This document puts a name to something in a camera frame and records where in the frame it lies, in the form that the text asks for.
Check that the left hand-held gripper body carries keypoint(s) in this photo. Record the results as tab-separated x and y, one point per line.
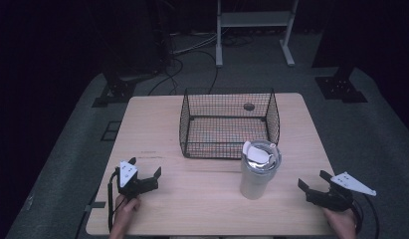
128	174

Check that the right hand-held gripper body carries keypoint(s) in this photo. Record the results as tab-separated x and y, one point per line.
338	197

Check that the person's right hand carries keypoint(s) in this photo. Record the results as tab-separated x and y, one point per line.
341	224

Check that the person's left hand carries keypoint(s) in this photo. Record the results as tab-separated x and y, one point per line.
125	210

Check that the black tape square marking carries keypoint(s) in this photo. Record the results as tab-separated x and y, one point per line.
110	131

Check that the grey tape strip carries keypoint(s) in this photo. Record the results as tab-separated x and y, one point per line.
95	205

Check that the grey tumbler with clear lid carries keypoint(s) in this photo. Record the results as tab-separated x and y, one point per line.
256	176

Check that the black stand base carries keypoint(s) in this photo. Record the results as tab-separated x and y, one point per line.
339	88
117	91

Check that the dark round table grommet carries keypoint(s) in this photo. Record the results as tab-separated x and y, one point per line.
248	107

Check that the white metal stand frame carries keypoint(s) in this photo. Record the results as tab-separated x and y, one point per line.
255	18

